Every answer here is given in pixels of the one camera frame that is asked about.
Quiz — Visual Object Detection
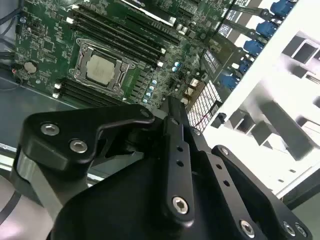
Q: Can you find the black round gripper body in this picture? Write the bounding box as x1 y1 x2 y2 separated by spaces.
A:
49 149 241 240

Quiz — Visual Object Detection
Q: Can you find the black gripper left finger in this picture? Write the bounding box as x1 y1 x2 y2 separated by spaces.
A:
18 96 197 223

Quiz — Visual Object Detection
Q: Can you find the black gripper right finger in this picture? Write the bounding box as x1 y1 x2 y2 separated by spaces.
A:
179 98 313 240

